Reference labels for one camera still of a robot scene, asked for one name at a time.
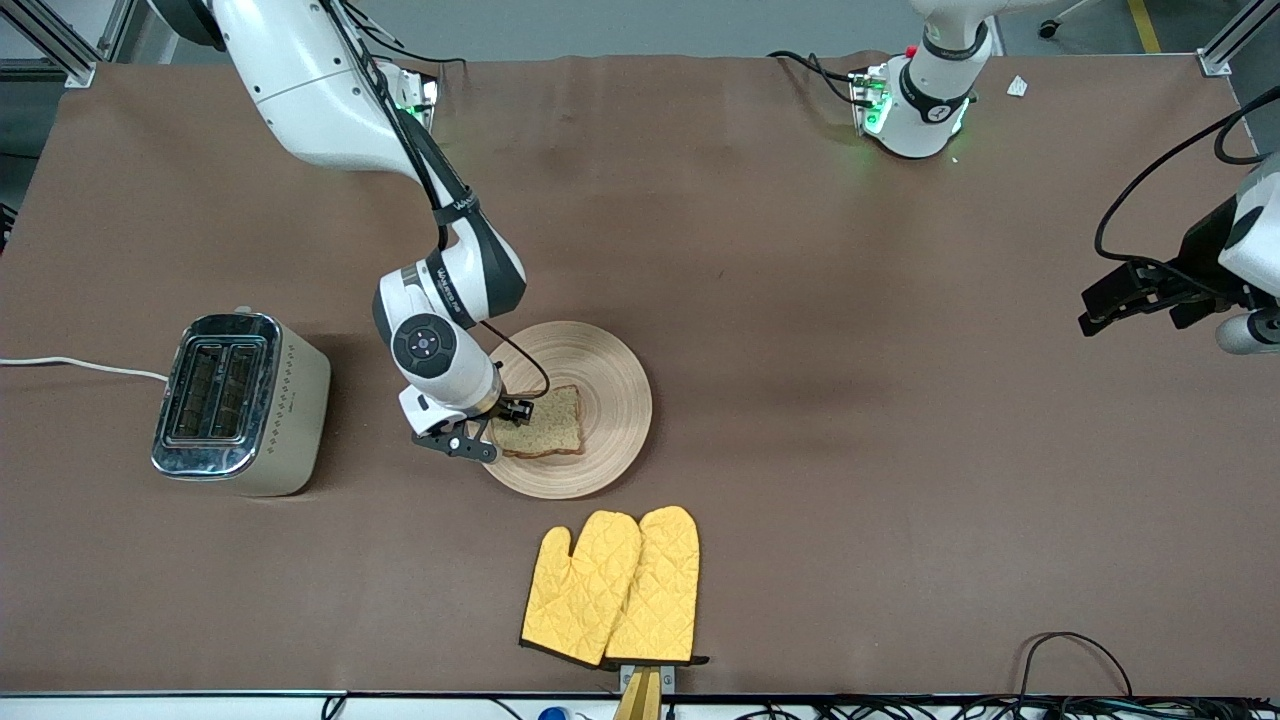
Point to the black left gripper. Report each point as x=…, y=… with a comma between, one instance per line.
x=1203, y=249

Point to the brown bread slice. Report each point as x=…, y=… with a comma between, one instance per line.
x=550, y=425

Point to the round wooden ringed plate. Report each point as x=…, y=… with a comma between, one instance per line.
x=610, y=400

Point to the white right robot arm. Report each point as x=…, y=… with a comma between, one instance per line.
x=300, y=80

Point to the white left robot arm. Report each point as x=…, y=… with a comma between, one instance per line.
x=925, y=100

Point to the chrome and beige two-slot toaster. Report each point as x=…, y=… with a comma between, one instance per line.
x=290, y=420

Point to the yellow quilted oven mitt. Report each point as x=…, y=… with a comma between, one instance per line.
x=665, y=590
x=575, y=600

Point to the white paper scrap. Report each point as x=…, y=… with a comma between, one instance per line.
x=1017, y=87

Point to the black chair caster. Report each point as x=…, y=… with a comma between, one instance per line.
x=1048, y=30

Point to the brown table cover mat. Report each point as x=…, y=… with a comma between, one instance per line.
x=800, y=250

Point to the aluminium frame profile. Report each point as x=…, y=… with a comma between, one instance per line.
x=1225, y=50
x=50, y=40

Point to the small metal bracket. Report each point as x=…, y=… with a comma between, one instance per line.
x=668, y=678

